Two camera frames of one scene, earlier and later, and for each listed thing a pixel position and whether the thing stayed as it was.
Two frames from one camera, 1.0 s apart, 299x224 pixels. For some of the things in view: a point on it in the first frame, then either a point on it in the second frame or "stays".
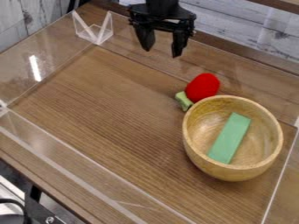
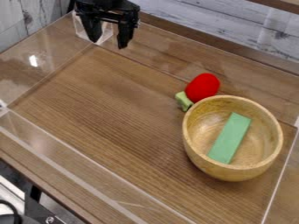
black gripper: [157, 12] to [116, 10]
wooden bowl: [232, 136] stays
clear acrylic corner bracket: [95, 33] stays
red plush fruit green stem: [203, 86] stays
